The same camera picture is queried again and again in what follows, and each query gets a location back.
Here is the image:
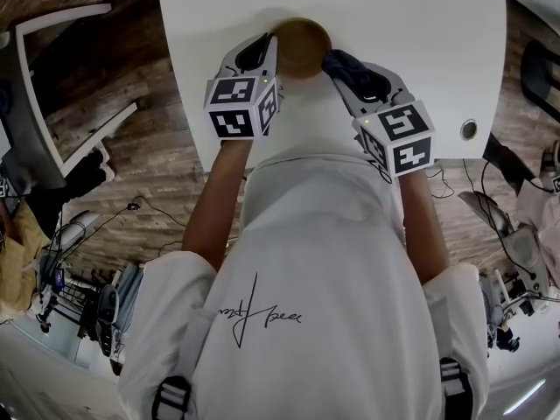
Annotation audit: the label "round table black legs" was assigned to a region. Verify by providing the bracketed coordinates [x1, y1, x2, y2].
[520, 37, 560, 124]

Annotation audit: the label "person's white shirt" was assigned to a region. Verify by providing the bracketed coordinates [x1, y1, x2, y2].
[117, 153, 490, 420]

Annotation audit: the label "grey desk white legs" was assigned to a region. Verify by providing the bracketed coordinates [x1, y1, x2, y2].
[0, 2, 139, 192]

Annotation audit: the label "grey mesh office chair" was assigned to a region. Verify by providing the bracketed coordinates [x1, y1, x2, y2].
[458, 190, 560, 354]

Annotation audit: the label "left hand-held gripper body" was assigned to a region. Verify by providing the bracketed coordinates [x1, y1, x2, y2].
[203, 71, 283, 140]

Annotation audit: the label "person's left forearm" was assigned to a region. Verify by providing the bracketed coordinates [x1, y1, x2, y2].
[181, 137, 257, 275]

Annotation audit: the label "black equipment cart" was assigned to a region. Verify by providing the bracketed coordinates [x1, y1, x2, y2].
[34, 255, 122, 367]

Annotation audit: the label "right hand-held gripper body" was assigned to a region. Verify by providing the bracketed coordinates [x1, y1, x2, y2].
[352, 97, 436, 179]

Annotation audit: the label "white table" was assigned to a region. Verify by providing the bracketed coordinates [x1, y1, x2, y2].
[155, 0, 508, 174]

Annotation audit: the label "dark blue cloth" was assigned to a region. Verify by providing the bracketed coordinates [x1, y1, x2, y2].
[321, 48, 386, 98]

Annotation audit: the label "brown wooden bowl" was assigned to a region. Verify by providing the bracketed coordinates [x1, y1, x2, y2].
[274, 17, 333, 80]

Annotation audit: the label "person's right forearm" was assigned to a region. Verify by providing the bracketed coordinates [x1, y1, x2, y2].
[395, 168, 452, 286]

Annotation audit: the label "grey black shoulder strap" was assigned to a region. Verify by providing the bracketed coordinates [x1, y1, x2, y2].
[438, 355, 472, 420]
[150, 374, 193, 420]

